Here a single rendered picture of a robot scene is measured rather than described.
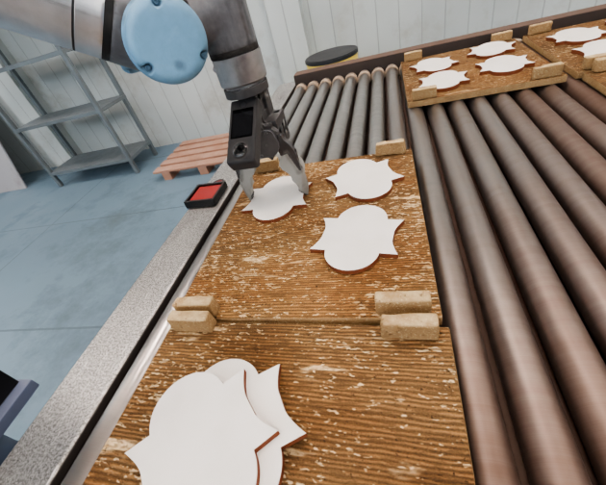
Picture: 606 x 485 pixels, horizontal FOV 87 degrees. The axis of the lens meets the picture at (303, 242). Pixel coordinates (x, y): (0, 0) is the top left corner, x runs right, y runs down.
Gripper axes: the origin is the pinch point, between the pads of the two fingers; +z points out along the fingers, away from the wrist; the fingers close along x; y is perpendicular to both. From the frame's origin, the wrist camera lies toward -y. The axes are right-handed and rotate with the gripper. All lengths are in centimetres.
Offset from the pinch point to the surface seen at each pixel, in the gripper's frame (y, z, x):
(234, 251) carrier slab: -14.2, 0.8, 4.5
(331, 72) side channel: 88, 0, -2
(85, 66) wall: 305, -11, 297
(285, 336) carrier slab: -30.0, 0.9, -7.7
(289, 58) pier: 293, 26, 64
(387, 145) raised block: 11.8, -1.7, -20.9
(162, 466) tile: -44.5, -1.5, -0.1
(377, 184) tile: 0.0, -0.2, -18.8
